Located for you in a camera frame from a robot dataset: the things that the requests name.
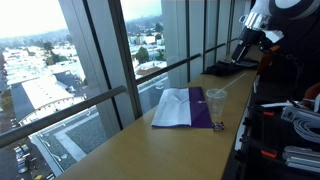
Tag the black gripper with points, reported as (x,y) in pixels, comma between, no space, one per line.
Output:
(249,38)

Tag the clear plastic straw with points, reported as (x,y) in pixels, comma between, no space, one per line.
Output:
(231,83)

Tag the clear plastic cup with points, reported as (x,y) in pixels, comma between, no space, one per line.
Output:
(216,101)

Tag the flat dark tablet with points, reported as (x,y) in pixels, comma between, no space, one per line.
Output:
(250,64)

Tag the black cloth bag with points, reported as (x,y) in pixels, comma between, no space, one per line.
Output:
(220,69)

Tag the orange chair back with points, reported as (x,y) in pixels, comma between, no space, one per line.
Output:
(266,61)

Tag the white plastic strip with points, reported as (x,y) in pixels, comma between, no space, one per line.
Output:
(275,104)

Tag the purple folder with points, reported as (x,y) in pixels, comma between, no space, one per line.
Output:
(200,110)

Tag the small metal binder clip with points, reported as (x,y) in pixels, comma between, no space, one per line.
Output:
(218,126)

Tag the white power strip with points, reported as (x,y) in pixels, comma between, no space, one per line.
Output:
(293,113)

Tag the orange round object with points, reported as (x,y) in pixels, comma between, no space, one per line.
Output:
(313,91)

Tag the black equipment cart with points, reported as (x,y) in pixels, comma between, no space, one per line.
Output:
(266,133)

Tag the white paper sheet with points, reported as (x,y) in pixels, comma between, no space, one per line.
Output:
(173,106)

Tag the silver metal bars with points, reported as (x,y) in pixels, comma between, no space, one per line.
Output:
(301,158)

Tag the grey metal handrail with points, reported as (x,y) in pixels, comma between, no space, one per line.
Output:
(66,111)

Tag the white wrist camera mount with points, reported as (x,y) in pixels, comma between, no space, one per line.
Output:
(274,35)

